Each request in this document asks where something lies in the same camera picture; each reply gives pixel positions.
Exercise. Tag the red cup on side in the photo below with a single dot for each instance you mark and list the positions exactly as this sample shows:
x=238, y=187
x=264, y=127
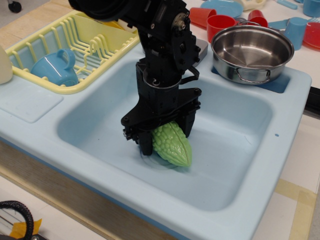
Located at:
x=199, y=16

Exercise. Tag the light blue toy sink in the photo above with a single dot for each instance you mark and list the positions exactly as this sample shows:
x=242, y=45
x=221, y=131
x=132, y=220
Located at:
x=240, y=141

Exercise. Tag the red plastic bowl right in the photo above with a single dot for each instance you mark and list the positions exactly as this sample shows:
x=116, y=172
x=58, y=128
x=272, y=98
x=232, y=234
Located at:
x=312, y=36

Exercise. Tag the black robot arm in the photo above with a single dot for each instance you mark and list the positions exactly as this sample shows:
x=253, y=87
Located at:
x=170, y=55

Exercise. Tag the blue plastic plate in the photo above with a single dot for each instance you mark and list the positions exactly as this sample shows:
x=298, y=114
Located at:
x=229, y=8

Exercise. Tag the red plastic cup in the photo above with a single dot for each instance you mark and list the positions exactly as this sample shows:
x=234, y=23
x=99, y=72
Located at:
x=216, y=23

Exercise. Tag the black caster wheel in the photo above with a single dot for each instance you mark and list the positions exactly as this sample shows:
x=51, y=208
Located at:
x=14, y=6

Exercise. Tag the grey toy faucet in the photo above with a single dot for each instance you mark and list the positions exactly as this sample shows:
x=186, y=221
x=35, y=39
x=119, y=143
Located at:
x=203, y=45

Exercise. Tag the orange tape piece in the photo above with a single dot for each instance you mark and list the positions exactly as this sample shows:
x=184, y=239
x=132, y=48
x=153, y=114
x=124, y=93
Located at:
x=19, y=229

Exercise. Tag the stainless steel pot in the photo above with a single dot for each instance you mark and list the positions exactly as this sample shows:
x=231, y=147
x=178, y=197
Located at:
x=250, y=54

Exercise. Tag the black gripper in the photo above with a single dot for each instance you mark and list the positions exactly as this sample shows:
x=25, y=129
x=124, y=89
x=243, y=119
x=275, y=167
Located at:
x=158, y=104

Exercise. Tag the green bumpy toy squash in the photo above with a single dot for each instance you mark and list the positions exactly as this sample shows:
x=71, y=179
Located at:
x=172, y=145

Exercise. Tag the blue toy teacup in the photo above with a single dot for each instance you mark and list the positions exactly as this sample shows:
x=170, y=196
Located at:
x=57, y=67

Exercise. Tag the blue plastic cup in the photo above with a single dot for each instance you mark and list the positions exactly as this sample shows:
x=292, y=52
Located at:
x=295, y=31

